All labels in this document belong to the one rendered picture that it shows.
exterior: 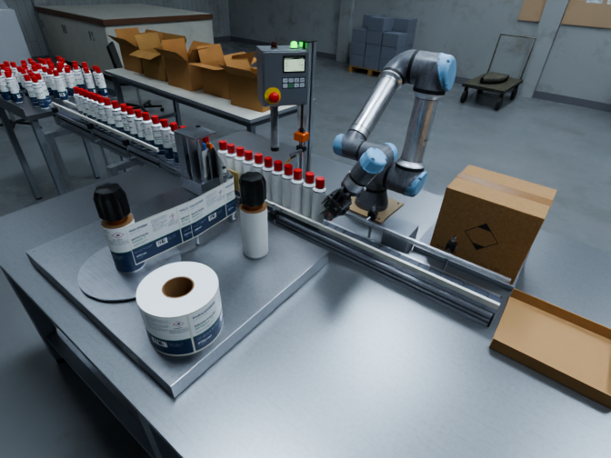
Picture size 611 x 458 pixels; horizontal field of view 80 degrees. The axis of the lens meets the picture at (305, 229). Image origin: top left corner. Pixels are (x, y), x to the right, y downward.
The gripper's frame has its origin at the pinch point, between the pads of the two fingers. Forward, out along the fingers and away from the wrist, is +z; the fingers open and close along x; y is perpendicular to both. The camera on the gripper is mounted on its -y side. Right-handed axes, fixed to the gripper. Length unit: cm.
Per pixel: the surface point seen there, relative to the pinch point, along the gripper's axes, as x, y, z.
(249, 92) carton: -128, -110, 76
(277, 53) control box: -50, -3, -33
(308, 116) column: -32.9, -13.2, -16.1
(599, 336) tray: 84, -11, -37
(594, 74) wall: 72, -693, 8
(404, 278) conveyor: 34.7, 5.4, -11.3
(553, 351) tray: 75, 3, -32
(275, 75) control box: -47, -2, -26
